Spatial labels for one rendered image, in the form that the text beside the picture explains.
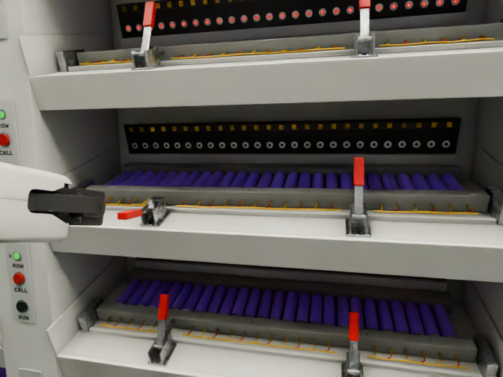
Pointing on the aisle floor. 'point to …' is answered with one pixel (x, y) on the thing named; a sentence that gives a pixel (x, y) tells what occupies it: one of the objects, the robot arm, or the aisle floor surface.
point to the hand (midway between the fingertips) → (69, 206)
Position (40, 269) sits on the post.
